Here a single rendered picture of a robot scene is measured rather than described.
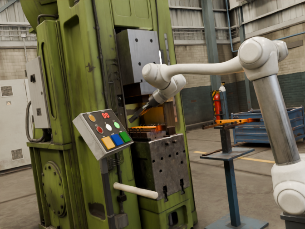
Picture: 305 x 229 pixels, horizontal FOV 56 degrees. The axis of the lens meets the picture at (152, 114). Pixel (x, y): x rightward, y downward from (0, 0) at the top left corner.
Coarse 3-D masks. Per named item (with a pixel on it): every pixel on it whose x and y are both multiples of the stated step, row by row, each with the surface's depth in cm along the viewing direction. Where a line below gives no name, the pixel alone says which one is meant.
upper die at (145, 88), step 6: (132, 84) 225; (138, 84) 219; (144, 84) 221; (126, 90) 231; (132, 90) 226; (138, 90) 220; (144, 90) 220; (150, 90) 224; (126, 96) 232; (132, 96) 233
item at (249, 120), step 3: (216, 120) 270; (219, 120) 268; (222, 120) 265; (225, 120) 263; (228, 120) 260; (231, 120) 258; (234, 120) 256; (237, 120) 253; (243, 120) 249; (246, 120) 246; (249, 120) 245; (252, 120) 243; (255, 120) 241; (258, 120) 239
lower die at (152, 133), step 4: (136, 128) 245; (144, 128) 236; (148, 128) 232; (152, 128) 228; (128, 132) 239; (132, 132) 235; (144, 132) 223; (148, 132) 221; (152, 132) 224; (156, 132) 226; (160, 132) 229; (164, 132) 232; (132, 136) 234; (136, 136) 230; (144, 136) 222; (148, 136) 221; (152, 136) 224; (156, 136) 226; (160, 136) 229
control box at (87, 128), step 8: (88, 112) 173; (96, 112) 179; (104, 112) 186; (112, 112) 194; (80, 120) 166; (88, 120) 167; (96, 120) 174; (104, 120) 181; (112, 120) 188; (80, 128) 167; (88, 128) 165; (96, 128) 168; (104, 128) 175; (112, 128) 182; (120, 128) 190; (88, 136) 165; (96, 136) 164; (104, 136) 170; (120, 136) 184; (128, 136) 191; (88, 144) 166; (96, 144) 164; (104, 144) 165; (128, 144) 186; (96, 152) 164; (104, 152) 162; (112, 152) 171
